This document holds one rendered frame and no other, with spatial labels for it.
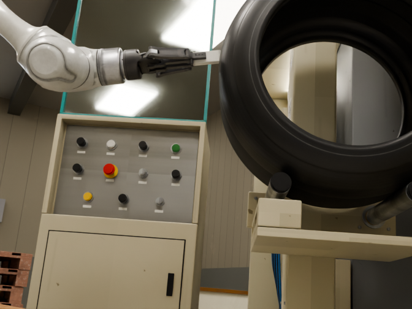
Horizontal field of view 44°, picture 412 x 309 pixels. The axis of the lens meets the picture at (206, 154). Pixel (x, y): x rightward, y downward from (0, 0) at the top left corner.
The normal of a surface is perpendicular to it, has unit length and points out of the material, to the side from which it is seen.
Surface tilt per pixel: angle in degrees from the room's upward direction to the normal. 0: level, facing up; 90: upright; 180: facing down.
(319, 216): 90
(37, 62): 116
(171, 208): 90
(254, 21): 86
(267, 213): 90
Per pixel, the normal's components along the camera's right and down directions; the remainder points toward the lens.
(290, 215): -0.05, -0.27
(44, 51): 0.11, 0.25
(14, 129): 0.46, -0.21
